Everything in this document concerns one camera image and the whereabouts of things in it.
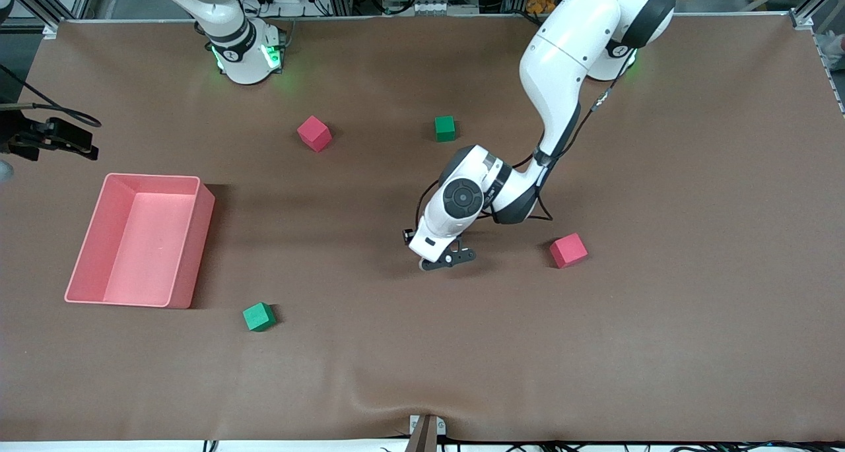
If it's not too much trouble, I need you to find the brown table mat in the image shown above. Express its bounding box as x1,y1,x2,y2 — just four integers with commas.
0,15,845,443

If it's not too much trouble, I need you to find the pink foam cube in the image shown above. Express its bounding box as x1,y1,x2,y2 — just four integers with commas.
296,115,333,153
549,233,588,269

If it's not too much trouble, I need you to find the pink plastic bin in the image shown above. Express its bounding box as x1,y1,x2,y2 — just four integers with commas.
64,173,216,308

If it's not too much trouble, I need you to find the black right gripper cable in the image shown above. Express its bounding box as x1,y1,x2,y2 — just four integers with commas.
0,63,101,128

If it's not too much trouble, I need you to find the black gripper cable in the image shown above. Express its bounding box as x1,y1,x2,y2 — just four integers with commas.
415,56,634,232
0,63,101,128

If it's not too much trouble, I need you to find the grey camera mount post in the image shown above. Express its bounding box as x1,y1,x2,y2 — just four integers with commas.
404,414,447,452

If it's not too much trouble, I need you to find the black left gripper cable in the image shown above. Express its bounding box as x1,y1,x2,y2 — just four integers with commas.
415,56,634,232

